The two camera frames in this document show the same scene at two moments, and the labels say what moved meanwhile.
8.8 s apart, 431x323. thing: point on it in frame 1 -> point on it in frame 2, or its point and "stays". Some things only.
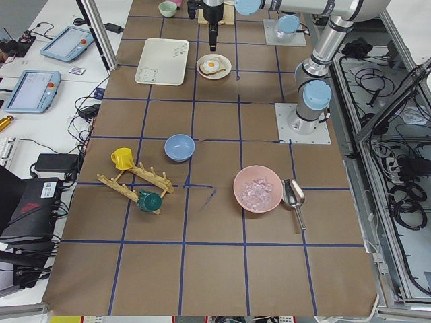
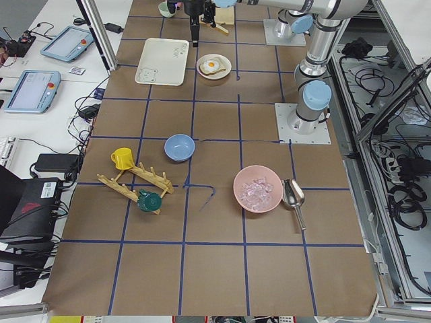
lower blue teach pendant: x=34 y=91 stays
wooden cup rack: x=156 y=180 stays
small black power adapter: x=114 y=27 stays
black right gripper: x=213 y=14 -> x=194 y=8
